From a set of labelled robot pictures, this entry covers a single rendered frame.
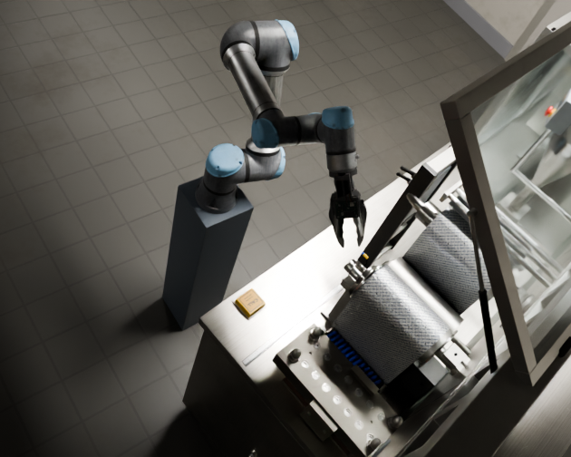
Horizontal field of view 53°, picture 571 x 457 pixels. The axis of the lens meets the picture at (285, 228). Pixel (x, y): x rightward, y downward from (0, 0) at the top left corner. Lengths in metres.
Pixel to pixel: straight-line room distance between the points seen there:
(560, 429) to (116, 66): 3.14
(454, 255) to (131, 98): 2.45
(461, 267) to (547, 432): 0.47
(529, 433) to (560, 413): 0.10
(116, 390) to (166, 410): 0.23
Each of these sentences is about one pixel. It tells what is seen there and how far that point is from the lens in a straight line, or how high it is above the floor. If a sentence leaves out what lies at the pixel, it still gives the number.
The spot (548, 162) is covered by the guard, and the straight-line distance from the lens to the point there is 1.19.
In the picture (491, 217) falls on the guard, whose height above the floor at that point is 1.89.
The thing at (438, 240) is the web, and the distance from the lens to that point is 1.64.
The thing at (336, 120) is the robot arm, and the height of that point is 1.62.
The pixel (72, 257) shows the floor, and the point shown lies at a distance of 2.96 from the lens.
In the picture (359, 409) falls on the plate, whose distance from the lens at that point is 1.70.
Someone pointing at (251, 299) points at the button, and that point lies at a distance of 1.85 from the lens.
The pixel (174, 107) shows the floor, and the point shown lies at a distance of 3.59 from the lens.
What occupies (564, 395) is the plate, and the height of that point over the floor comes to 1.44.
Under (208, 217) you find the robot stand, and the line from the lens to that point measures 2.02.
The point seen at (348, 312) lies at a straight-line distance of 1.66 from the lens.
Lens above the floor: 2.56
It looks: 54 degrees down
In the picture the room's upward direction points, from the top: 24 degrees clockwise
